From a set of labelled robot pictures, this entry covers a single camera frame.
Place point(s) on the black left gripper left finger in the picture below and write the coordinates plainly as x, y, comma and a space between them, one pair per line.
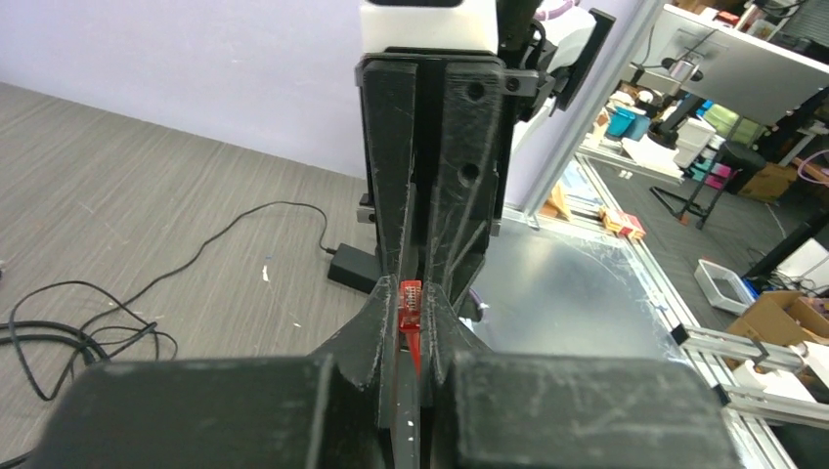
332, 408

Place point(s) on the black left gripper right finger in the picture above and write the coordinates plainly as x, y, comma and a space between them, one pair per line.
484, 409

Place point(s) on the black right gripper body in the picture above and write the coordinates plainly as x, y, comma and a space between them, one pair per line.
437, 131

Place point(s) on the black power adapter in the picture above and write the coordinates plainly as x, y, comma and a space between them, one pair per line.
354, 268

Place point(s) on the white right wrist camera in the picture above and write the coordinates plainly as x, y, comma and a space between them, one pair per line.
434, 25

